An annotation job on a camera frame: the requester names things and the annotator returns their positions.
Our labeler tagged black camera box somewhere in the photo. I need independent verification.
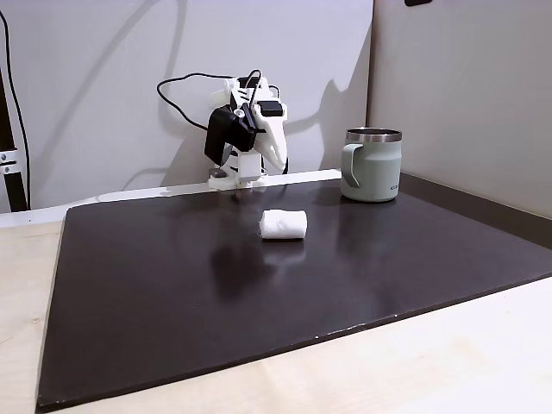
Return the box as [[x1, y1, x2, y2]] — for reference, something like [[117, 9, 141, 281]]
[[204, 107, 256, 166]]

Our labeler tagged black table mat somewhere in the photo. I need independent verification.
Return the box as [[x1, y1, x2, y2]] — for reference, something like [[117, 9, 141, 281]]
[[35, 174, 552, 409]]

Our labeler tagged black camera cable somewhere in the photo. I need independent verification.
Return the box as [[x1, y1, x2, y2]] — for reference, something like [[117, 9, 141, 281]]
[[156, 68, 291, 176]]

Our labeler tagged white gauze roll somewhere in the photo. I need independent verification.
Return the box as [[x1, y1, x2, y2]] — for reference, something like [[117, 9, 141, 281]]
[[258, 209, 308, 242]]

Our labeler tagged white stand clamp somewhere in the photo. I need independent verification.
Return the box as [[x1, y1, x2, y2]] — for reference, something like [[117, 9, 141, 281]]
[[0, 148, 21, 176]]

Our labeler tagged white board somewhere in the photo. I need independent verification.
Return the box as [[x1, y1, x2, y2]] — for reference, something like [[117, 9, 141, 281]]
[[0, 169, 344, 229]]

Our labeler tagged black cable along stand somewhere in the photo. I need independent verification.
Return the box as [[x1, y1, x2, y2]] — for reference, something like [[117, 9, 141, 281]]
[[0, 8, 32, 210]]

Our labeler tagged black stand leg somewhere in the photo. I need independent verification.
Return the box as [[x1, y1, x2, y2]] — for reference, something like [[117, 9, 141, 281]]
[[0, 68, 29, 213]]

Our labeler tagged grey-green steel mug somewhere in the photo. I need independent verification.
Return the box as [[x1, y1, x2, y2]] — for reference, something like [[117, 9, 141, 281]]
[[340, 127, 403, 204]]

